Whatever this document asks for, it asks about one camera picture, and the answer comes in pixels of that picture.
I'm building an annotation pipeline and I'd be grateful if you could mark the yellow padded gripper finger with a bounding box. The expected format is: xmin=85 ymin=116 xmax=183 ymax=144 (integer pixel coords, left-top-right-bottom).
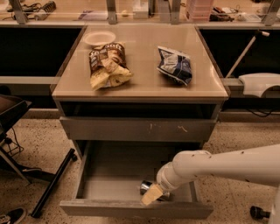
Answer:
xmin=141 ymin=184 xmax=164 ymax=206

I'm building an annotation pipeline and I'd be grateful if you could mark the silver redbull can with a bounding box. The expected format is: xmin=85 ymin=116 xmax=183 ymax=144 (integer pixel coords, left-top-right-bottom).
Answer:
xmin=139 ymin=179 xmax=171 ymax=202

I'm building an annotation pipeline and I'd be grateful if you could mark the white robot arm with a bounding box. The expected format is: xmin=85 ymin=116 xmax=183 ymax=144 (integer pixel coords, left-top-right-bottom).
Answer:
xmin=141 ymin=144 xmax=280 ymax=206

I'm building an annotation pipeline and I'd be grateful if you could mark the open grey middle drawer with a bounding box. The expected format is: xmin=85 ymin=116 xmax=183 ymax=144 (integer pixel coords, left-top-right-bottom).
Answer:
xmin=60 ymin=141 xmax=213 ymax=219

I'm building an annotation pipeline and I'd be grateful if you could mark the closed grey top drawer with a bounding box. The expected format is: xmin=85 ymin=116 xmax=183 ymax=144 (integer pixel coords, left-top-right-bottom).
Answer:
xmin=60 ymin=116 xmax=216 ymax=143

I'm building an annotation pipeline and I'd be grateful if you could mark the grey drawer cabinet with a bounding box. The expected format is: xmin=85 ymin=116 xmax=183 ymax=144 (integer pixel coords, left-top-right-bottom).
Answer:
xmin=52 ymin=24 xmax=228 ymax=156

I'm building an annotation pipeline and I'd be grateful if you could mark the black caster wheel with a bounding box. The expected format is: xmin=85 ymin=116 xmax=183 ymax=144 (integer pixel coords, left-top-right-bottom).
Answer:
xmin=250 ymin=206 xmax=270 ymax=220

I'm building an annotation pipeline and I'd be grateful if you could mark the blue white chip bag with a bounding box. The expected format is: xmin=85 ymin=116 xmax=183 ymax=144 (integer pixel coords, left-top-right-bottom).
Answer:
xmin=157 ymin=46 xmax=193 ymax=86

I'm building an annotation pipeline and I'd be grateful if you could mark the brown yellow chip bag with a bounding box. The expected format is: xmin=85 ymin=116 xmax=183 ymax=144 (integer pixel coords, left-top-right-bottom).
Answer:
xmin=88 ymin=42 xmax=133 ymax=90

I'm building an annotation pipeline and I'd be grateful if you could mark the white curved chair armrest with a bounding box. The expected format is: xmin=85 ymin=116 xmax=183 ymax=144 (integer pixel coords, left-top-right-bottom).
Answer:
xmin=239 ymin=73 xmax=280 ymax=97

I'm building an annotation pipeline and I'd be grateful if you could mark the black chair base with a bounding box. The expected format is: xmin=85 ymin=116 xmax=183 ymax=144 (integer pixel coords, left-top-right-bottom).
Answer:
xmin=0 ymin=94 xmax=77 ymax=218

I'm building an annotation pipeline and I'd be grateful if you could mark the white box on desk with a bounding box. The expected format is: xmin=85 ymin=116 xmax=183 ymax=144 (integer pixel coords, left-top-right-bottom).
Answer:
xmin=132 ymin=0 xmax=149 ymax=19

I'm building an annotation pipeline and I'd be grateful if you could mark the pink storage box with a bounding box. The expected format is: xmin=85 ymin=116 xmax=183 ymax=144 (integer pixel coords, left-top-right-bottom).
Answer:
xmin=185 ymin=0 xmax=214 ymax=22

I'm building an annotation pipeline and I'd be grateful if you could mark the white stick with black tip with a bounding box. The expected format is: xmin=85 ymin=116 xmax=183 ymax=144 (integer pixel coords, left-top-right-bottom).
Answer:
xmin=226 ymin=30 xmax=270 ymax=78

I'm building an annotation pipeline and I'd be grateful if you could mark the black device with cables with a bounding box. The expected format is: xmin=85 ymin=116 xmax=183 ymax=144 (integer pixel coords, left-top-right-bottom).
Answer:
xmin=3 ymin=0 xmax=57 ymax=24

